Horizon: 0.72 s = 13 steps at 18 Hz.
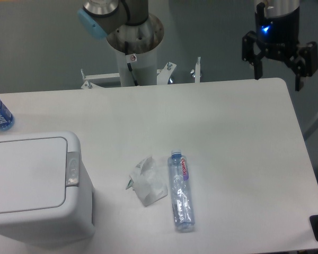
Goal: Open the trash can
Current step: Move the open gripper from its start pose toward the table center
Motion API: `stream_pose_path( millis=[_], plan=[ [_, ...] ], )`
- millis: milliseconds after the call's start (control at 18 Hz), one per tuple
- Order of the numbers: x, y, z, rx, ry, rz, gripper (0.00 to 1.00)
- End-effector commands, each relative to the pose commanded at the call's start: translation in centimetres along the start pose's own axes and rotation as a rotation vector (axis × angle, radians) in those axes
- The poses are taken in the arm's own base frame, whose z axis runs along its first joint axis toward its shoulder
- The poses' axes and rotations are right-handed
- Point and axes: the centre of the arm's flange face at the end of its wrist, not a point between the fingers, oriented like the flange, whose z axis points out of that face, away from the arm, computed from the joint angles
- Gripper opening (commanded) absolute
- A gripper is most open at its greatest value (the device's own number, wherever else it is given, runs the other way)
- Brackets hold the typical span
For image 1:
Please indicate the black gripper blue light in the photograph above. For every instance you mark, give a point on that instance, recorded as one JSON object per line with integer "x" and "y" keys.
{"x": 277, "y": 27}

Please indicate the white push-lid trash can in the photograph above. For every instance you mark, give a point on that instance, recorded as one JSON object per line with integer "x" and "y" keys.
{"x": 46, "y": 194}

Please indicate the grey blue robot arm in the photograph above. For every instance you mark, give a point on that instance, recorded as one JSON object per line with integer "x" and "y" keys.
{"x": 101, "y": 18}

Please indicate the crumpled clear plastic wrapper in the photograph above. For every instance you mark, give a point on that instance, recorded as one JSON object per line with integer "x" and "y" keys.
{"x": 146, "y": 181}

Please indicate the clear empty plastic bottle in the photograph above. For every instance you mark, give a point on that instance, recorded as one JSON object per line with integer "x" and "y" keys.
{"x": 180, "y": 190}

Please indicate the white metal base frame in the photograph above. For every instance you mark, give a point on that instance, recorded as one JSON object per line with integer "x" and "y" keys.
{"x": 132, "y": 72}

